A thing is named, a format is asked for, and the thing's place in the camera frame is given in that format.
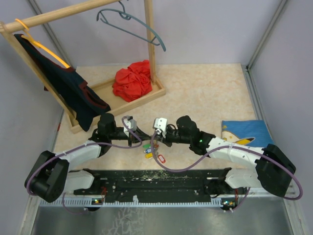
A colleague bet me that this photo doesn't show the red crumpled cloth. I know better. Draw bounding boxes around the red crumpled cloth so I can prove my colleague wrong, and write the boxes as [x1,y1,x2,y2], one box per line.
[112,60,152,102]

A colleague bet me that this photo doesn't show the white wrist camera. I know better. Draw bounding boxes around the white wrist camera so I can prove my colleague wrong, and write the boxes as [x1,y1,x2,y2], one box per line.
[122,116,137,136]
[153,117,168,138]

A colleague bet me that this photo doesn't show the blue key tag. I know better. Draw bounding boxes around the blue key tag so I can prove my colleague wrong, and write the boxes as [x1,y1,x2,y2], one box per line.
[144,148,152,153]

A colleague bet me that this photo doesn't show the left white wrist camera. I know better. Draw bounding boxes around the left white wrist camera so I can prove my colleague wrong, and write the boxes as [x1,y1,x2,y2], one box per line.
[122,116,137,136]

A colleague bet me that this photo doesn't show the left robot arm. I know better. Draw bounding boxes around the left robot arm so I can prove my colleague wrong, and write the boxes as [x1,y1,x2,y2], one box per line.
[24,113,151,203]

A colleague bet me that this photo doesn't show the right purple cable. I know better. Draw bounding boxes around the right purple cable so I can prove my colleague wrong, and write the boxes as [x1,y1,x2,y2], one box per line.
[150,132,304,212]

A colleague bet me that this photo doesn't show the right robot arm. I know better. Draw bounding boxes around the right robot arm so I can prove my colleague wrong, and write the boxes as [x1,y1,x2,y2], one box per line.
[154,116,296,197]

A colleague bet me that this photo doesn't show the metal numbered key organiser ring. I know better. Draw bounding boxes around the metal numbered key organiser ring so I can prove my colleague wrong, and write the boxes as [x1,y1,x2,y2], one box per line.
[141,137,162,160]

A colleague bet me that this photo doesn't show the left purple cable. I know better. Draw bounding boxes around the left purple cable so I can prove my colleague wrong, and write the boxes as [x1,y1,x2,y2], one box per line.
[25,116,143,215]

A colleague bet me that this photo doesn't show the yellow clothes hanger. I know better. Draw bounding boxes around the yellow clothes hanger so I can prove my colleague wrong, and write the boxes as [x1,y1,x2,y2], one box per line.
[15,19,70,69]

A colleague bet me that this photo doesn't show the purple cable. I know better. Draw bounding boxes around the purple cable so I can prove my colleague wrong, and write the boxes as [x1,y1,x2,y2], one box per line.
[25,116,143,215]
[150,132,304,212]

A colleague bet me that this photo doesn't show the red key tag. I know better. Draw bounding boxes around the red key tag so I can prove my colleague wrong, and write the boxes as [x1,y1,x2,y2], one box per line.
[157,155,166,164]

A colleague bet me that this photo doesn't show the yellow key tag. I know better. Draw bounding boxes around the yellow key tag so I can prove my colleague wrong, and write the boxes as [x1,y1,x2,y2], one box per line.
[145,153,153,159]

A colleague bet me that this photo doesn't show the wooden clothes rack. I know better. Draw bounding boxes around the wooden clothes rack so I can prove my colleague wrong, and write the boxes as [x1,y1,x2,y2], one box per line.
[0,0,166,133]

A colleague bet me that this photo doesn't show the blue folded cloth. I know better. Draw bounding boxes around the blue folded cloth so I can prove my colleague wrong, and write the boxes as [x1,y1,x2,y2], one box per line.
[222,120,274,147]

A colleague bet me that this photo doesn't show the dark navy garment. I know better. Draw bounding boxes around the dark navy garment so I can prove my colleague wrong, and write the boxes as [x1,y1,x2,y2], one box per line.
[14,34,111,131]

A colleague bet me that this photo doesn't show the black base frame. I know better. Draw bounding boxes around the black base frame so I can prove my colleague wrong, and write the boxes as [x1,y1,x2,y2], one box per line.
[74,168,247,203]

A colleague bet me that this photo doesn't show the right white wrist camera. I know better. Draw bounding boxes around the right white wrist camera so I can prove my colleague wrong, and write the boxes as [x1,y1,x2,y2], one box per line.
[153,117,168,138]

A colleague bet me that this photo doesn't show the teal clothes hanger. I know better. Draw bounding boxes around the teal clothes hanger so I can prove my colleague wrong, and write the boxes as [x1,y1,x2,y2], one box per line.
[96,0,167,52]

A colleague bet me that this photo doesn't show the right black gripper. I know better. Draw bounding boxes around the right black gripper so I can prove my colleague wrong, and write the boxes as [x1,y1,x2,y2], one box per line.
[153,127,192,147]

